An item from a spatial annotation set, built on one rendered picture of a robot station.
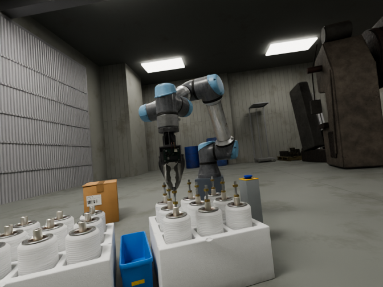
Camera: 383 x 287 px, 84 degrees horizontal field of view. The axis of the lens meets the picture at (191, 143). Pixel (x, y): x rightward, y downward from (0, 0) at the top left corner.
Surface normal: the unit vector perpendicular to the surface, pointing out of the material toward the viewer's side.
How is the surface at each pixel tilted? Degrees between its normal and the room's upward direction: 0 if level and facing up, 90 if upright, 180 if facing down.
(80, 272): 90
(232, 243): 90
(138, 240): 88
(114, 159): 90
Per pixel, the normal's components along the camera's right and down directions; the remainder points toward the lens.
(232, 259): 0.28, -0.07
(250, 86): -0.12, -0.04
